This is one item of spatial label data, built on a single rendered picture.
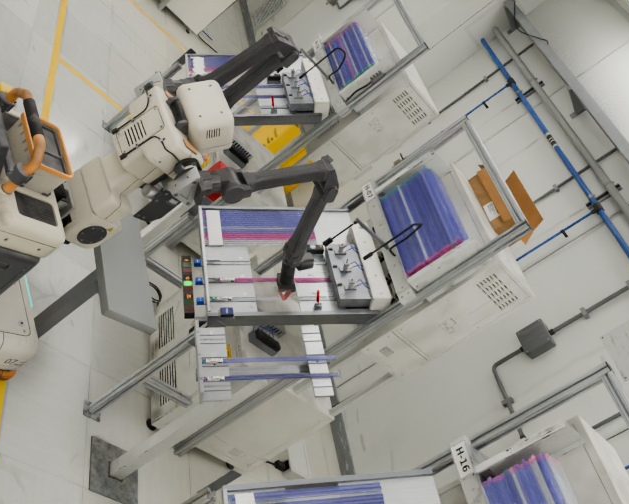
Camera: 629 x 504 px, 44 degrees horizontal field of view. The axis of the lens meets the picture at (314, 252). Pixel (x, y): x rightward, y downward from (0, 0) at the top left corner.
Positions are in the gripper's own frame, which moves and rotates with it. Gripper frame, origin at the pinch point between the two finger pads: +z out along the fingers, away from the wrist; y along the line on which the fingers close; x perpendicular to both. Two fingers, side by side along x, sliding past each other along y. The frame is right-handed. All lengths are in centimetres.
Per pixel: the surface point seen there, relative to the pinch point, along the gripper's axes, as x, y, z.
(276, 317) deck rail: 4.3, -10.0, 1.6
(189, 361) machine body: 36, 13, 50
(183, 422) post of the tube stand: 41, -36, 32
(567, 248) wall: -190, 89, 45
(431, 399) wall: -113, 50, 130
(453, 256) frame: -62, -14, -33
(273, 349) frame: -0.9, 7.1, 38.0
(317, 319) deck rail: -12.9, -10.0, 3.2
